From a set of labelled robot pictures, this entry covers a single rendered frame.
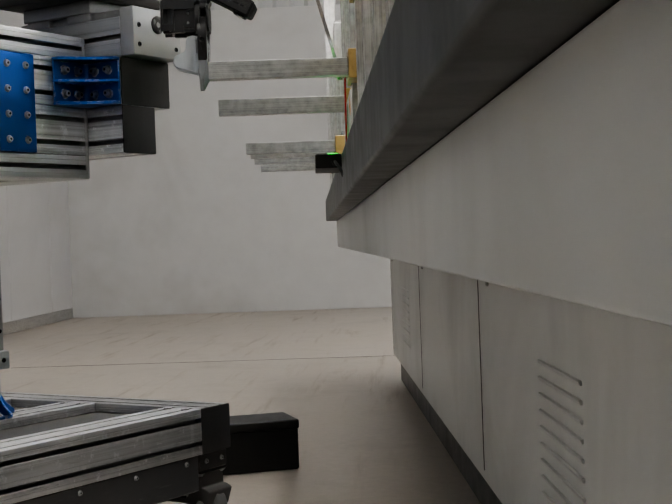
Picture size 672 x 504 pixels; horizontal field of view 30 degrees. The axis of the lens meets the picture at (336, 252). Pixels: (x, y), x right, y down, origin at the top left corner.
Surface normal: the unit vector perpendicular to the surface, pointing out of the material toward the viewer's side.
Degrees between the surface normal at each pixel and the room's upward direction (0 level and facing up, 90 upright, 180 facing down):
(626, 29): 90
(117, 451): 90
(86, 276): 90
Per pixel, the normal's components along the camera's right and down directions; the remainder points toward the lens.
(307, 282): -0.05, 0.01
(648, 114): -1.00, 0.04
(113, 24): -0.54, 0.03
